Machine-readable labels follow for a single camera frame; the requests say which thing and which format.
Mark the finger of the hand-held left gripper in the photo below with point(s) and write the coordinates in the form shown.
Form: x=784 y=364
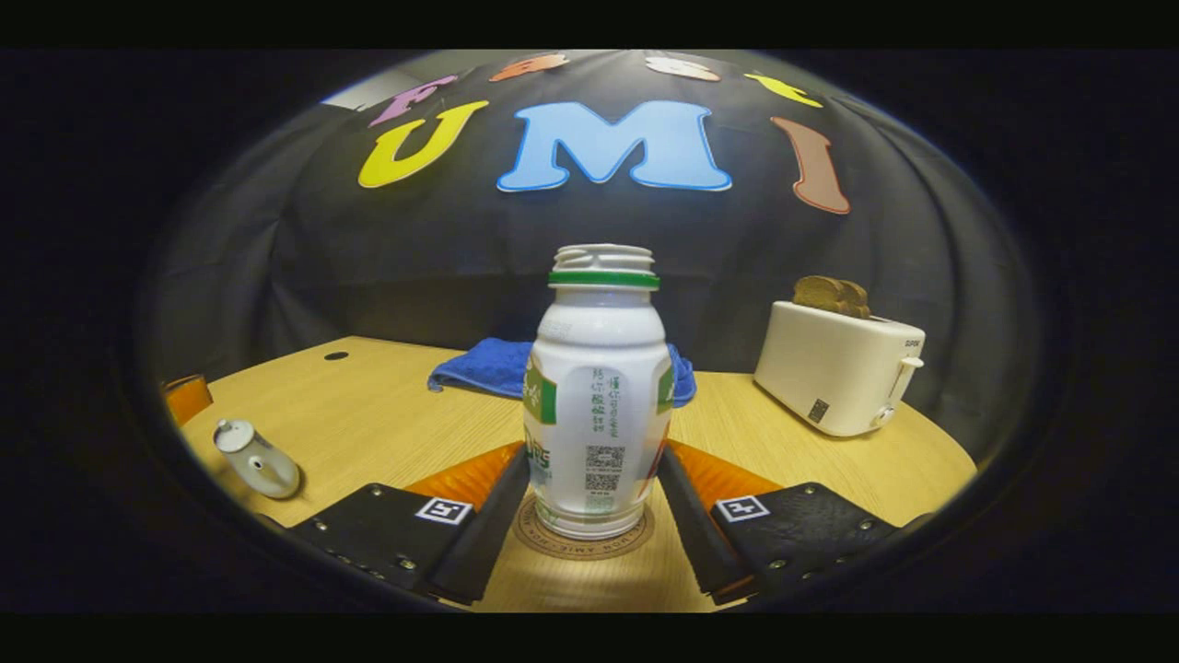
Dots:
x=189 y=399

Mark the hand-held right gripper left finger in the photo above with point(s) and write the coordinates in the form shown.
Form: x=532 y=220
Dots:
x=484 y=543

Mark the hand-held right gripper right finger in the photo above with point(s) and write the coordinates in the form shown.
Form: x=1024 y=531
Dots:
x=686 y=529

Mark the white teacup lid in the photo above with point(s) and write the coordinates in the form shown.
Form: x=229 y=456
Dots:
x=232 y=435

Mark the round brown coaster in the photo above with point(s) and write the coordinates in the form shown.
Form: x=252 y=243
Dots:
x=580 y=549

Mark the white ceramic teacup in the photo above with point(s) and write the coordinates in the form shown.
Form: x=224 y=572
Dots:
x=272 y=474

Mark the white plastic water bottle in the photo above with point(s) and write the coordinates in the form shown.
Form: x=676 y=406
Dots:
x=599 y=396

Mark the blue towel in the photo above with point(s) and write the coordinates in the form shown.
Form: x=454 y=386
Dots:
x=479 y=368

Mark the white toaster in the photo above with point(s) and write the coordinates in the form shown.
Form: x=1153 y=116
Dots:
x=829 y=368

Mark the brown bread slice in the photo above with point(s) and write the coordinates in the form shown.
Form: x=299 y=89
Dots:
x=858 y=298
x=818 y=293

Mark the black backdrop cloth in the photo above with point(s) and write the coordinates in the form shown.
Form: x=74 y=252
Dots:
x=461 y=249

